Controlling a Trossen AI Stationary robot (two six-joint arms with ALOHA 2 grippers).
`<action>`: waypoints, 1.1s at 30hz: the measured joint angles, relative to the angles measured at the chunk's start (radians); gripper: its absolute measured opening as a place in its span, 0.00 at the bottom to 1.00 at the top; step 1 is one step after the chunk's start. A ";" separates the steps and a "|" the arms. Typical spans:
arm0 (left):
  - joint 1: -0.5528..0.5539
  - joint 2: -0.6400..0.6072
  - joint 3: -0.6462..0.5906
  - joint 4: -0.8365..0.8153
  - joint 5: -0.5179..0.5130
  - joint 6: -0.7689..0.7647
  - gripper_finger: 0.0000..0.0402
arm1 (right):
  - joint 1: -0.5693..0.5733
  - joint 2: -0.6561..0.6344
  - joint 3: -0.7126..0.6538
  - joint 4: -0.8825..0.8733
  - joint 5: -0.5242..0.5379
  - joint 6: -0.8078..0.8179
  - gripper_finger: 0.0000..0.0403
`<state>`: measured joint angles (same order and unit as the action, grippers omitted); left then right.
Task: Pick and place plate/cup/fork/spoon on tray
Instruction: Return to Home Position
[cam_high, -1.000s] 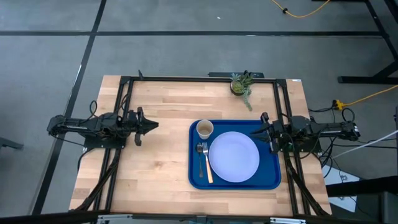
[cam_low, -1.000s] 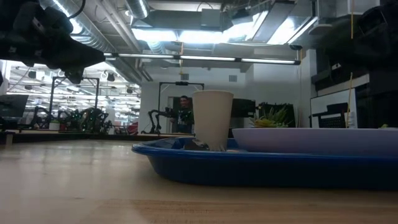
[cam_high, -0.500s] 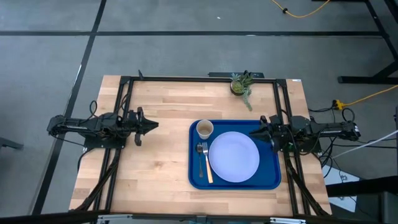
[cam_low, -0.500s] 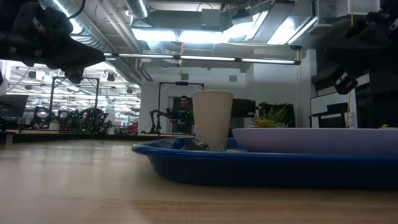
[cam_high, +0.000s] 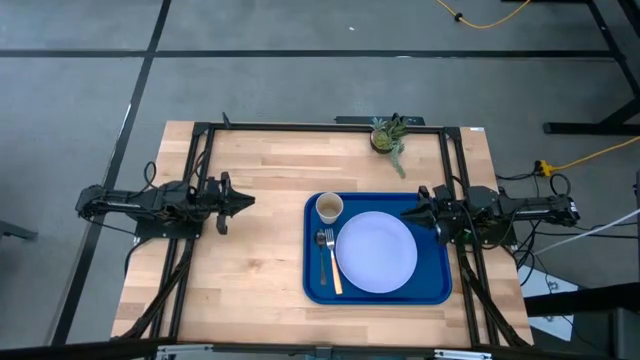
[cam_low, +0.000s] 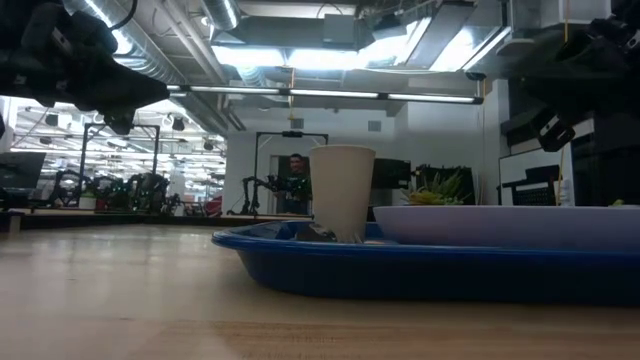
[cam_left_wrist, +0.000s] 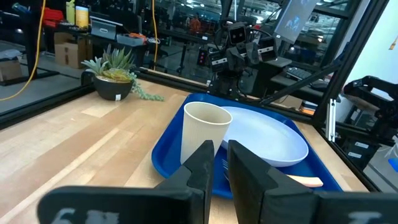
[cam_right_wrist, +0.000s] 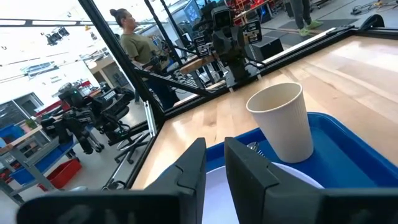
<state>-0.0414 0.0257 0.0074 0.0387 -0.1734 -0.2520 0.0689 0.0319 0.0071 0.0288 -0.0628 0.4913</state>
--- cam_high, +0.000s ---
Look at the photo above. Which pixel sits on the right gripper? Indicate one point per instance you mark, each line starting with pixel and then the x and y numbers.
pixel 450 215

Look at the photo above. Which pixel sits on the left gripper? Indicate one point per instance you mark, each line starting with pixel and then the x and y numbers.
pixel 224 205

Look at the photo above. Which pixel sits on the pale lilac plate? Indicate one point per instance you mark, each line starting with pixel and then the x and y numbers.
pixel 375 252

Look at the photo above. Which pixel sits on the beige paper cup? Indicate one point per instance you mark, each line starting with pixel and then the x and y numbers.
pixel 329 216

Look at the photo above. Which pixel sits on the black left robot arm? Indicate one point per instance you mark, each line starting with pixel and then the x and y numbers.
pixel 125 200

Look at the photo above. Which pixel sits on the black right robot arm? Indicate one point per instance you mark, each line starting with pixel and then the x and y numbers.
pixel 530 205

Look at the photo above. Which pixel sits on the blue plastic tray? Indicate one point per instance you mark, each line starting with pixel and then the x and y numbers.
pixel 430 280

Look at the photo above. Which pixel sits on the small potted succulent plant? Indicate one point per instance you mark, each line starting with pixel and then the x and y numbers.
pixel 382 140

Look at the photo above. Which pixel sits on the white sheet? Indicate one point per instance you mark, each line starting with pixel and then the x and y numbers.
pixel 537 287

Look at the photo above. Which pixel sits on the black beam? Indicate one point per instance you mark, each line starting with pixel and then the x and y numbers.
pixel 580 300

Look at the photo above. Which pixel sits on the black metal stand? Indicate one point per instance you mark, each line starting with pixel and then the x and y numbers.
pixel 590 127

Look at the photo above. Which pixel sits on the black stand foot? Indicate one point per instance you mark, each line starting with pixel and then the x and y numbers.
pixel 15 231

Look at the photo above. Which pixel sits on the dark grey case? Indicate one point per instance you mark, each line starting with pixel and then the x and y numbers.
pixel 620 335

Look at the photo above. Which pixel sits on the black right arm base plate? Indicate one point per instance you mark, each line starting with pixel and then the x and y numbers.
pixel 506 240

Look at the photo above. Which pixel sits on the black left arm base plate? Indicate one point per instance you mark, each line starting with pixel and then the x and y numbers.
pixel 150 230

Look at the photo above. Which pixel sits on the black aluminium table frame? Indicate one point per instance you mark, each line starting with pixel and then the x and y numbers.
pixel 325 127

